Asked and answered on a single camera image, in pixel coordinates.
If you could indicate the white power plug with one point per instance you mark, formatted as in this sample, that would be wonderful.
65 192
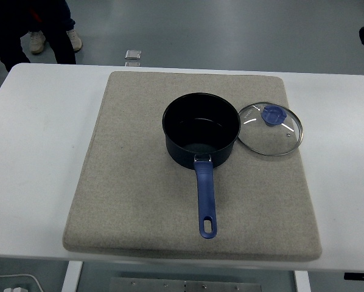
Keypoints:
16 289

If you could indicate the black table control panel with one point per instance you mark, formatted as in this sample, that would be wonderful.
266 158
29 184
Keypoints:
360 276

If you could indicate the glass lid with blue knob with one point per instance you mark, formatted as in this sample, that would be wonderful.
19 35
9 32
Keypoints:
274 115

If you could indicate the beige fabric mat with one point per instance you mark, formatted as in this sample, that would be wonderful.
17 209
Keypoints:
124 182

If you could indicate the grey metal plate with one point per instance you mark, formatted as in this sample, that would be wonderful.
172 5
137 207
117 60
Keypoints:
185 286

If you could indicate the person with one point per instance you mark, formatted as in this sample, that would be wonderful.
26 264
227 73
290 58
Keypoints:
5 30
37 41

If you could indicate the metal floor socket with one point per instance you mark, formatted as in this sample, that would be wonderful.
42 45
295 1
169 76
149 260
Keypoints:
132 54

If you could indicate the white table leg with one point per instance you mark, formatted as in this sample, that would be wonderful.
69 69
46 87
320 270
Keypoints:
72 278
302 283

